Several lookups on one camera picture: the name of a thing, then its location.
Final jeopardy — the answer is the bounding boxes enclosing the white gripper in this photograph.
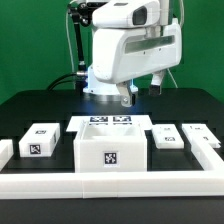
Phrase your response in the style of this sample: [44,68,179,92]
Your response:
[92,18,182,106]

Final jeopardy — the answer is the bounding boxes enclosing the white door panel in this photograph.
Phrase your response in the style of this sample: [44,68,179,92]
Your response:
[182,123,221,148]
[152,124,184,149]

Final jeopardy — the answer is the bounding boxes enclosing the white cabinet body box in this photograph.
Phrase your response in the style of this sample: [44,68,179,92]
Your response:
[73,122,147,173]

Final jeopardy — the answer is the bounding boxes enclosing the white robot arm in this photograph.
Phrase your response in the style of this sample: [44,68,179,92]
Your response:
[92,0,182,107]

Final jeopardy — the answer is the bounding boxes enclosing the white cabinet top block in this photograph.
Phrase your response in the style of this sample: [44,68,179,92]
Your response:
[19,123,60,157]

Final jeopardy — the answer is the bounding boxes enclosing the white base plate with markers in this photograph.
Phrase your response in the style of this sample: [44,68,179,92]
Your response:
[66,115,153,132]

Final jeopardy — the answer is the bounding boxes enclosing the black cable bundle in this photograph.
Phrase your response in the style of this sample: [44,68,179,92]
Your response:
[46,70,88,91]

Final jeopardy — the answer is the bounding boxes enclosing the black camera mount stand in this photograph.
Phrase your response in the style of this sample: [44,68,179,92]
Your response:
[67,0,95,71]

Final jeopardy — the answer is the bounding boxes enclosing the white U-shaped obstacle wall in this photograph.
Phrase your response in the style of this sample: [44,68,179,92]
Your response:
[0,140,224,199]

